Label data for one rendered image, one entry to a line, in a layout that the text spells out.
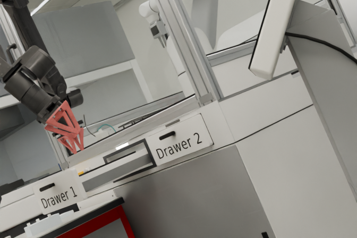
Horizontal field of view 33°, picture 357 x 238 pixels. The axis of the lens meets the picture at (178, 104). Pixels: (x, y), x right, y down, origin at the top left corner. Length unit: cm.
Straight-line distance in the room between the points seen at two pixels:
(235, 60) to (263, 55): 81
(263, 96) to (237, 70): 13
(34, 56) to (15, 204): 156
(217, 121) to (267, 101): 23
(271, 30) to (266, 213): 85
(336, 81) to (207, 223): 89
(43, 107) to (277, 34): 57
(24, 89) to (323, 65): 70
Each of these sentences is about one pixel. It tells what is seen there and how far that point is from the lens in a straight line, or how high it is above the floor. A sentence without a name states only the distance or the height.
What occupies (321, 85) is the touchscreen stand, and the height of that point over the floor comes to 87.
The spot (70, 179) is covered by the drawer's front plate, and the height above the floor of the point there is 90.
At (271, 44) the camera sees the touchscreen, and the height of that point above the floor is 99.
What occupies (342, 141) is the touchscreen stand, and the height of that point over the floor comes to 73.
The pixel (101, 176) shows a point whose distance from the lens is 211.
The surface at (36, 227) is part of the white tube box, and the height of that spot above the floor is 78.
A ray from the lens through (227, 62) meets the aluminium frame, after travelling 203.
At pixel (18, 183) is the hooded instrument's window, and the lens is 302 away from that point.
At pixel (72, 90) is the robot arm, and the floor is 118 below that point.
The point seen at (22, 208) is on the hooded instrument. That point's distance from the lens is 299.
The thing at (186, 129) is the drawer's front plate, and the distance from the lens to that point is 204.
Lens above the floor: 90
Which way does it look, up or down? 3 degrees up
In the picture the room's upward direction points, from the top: 23 degrees counter-clockwise
